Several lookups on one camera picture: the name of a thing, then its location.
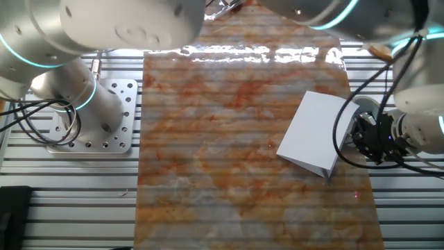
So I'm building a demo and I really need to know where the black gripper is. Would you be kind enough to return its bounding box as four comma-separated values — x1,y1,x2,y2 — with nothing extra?
350,112,409,165

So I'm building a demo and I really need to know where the white paper sheet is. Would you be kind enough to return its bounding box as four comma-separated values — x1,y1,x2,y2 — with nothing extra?
276,90,360,179

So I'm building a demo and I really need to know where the wooden stand with round base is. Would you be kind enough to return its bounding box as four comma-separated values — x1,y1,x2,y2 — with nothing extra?
363,41,395,63

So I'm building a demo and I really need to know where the orange marbled table mat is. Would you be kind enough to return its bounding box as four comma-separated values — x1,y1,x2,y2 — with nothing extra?
133,0,385,250

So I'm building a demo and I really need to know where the clear plastic box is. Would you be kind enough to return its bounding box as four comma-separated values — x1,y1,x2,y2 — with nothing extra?
204,0,246,22

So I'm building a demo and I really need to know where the black box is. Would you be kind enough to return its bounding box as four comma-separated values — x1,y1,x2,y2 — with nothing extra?
0,185,34,250

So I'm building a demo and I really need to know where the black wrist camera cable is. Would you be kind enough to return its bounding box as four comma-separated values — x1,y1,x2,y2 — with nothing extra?
332,34,444,180

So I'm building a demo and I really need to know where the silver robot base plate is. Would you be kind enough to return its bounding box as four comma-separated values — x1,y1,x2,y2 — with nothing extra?
46,78,139,154

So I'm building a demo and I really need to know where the black cable bundle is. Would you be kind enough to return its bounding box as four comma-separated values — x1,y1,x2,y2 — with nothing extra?
0,99,83,146

